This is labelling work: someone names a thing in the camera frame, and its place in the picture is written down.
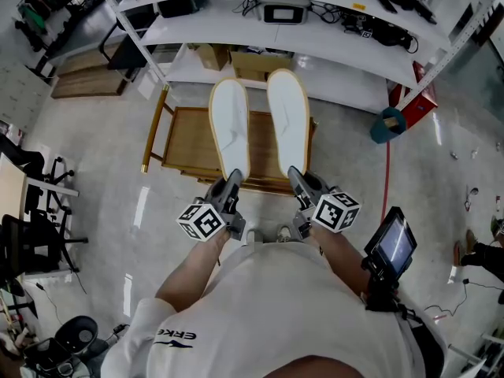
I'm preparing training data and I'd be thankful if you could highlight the black cable tangle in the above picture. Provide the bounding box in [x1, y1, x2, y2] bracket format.
[310, 0, 419, 55]

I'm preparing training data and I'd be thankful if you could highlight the red cabinet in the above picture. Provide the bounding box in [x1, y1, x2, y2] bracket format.
[389, 61, 439, 129]

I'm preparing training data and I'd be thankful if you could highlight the white locker cabinet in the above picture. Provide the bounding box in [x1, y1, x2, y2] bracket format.
[0, 53, 53, 133]

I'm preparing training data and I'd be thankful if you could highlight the white frame desk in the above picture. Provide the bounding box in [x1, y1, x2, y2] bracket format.
[0, 151, 80, 220]

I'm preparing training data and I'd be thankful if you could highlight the white low shelf unit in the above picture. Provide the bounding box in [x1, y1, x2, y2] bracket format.
[448, 332, 504, 378]

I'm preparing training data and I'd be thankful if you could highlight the black tablet monitor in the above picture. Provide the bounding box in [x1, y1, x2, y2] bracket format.
[361, 206, 418, 283]

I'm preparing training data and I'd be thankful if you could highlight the small cardboard box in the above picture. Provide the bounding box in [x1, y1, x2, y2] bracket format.
[195, 43, 230, 72]

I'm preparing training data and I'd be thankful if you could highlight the teal waste bin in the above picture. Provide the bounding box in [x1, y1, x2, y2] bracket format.
[369, 106, 408, 145]

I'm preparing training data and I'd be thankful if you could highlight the black round device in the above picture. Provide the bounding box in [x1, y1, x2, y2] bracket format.
[54, 314, 100, 358]

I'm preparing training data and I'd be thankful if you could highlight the black waist harness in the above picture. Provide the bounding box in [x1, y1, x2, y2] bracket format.
[361, 269, 447, 378]

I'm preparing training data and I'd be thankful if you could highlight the white metal storage rack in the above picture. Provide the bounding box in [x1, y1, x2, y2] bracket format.
[90, 0, 504, 113]

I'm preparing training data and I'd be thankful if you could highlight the person's left forearm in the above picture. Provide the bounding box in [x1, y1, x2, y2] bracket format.
[155, 228, 232, 313]

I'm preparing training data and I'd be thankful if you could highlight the clothes rack with garments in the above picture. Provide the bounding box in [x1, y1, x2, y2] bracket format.
[13, 0, 76, 51]

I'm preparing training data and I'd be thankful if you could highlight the wooden shelf cart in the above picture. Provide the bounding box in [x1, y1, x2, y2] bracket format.
[140, 84, 318, 196]

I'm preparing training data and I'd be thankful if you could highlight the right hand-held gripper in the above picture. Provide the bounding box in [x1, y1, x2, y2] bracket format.
[287, 165, 362, 239]

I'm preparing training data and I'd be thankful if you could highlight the black storage box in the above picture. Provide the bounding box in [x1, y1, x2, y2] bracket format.
[157, 0, 208, 20]

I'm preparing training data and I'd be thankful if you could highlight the black floor cable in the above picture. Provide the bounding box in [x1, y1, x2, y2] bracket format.
[423, 277, 470, 319]

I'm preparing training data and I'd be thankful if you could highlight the wooden floor platform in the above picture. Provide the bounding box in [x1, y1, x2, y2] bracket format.
[50, 45, 131, 100]

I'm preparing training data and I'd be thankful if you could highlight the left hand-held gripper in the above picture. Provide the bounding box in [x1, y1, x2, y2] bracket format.
[176, 169, 247, 243]

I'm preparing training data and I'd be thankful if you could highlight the black equipment case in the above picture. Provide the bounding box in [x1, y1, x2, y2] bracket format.
[23, 336, 74, 376]

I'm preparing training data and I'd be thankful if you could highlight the white slipper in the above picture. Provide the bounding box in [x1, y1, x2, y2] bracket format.
[208, 76, 252, 183]
[266, 68, 311, 179]

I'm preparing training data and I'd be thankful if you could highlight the person's right forearm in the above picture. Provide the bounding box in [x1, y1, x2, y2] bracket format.
[309, 222, 371, 297]

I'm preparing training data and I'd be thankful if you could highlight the person's white t-shirt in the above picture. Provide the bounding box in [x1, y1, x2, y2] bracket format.
[100, 240, 448, 378]

